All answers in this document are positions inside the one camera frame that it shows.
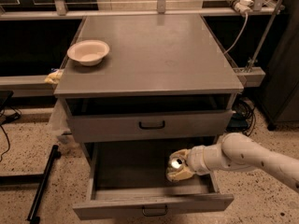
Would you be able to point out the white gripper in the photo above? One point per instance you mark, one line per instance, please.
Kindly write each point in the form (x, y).
(196, 160)

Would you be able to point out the green 7up soda can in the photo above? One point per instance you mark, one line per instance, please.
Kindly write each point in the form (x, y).
(176, 164)

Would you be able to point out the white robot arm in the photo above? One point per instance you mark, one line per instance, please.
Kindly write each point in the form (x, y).
(235, 152)

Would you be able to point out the open grey lower drawer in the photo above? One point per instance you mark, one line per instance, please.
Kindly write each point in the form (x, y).
(127, 175)

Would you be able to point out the grey drawer cabinet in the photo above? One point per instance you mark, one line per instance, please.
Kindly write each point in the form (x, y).
(156, 64)

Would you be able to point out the closed grey upper drawer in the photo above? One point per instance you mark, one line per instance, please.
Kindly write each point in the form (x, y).
(110, 128)

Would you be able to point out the dark cabinet at right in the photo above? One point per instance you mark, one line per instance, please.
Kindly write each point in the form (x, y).
(279, 94)

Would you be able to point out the black floor stand bar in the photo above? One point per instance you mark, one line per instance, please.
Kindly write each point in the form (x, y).
(55, 154)

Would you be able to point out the clear plastic bag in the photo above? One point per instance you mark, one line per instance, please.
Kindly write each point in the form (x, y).
(58, 124)

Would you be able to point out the white paper bowl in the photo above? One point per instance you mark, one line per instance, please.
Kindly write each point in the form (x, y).
(88, 52)

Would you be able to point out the yellow crumpled sponge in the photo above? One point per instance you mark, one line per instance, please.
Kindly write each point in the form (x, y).
(54, 77)

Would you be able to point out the white power strip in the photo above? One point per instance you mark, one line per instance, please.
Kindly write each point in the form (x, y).
(240, 6)

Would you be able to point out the black upper drawer handle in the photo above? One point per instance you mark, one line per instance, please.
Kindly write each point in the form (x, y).
(151, 125)

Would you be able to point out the black drawer handle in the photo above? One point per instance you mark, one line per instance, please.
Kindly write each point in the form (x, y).
(151, 125)
(154, 211)

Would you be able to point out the black lower drawer handle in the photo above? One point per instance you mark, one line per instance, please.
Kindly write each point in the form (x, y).
(154, 211)

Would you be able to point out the metal frame rail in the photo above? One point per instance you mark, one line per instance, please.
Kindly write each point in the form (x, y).
(17, 10)

